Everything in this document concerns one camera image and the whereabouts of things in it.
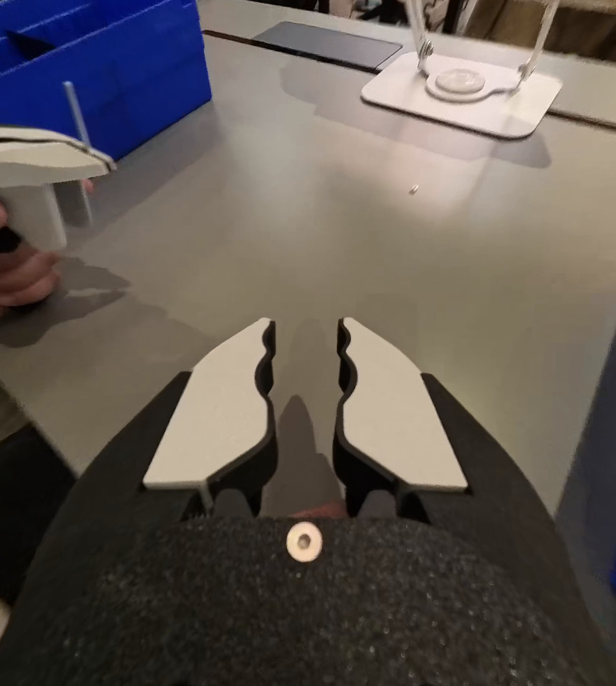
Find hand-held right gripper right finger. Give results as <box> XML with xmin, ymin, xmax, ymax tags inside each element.
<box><xmin>334</xmin><ymin>316</ymin><xmax>470</xmax><ymax>494</ymax></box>

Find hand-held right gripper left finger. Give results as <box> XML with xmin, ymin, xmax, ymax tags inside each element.
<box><xmin>142</xmin><ymin>318</ymin><xmax>277</xmax><ymax>492</ymax></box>

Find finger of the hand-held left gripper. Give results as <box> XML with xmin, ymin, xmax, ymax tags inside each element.
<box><xmin>0</xmin><ymin>124</ymin><xmax>116</xmax><ymax>171</ymax></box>
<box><xmin>0</xmin><ymin>143</ymin><xmax>109</xmax><ymax>252</ymax></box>

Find long steel bolt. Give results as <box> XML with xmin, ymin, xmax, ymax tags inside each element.
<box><xmin>63</xmin><ymin>80</ymin><xmax>93</xmax><ymax>153</ymax></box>

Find blue divided bin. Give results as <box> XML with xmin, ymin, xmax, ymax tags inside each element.
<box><xmin>0</xmin><ymin>0</ymin><xmax>212</xmax><ymax>162</ymax></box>

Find person's left hand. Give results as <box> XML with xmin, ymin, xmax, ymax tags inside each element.
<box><xmin>0</xmin><ymin>179</ymin><xmax>62</xmax><ymax>334</ymax></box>

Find person's dark trousers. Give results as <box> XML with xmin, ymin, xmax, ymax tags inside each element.
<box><xmin>0</xmin><ymin>423</ymin><xmax>75</xmax><ymax>606</ymax></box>

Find white tablet stand with instructions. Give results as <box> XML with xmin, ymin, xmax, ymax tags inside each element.
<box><xmin>361</xmin><ymin>0</ymin><xmax>564</xmax><ymax>141</ymax></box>

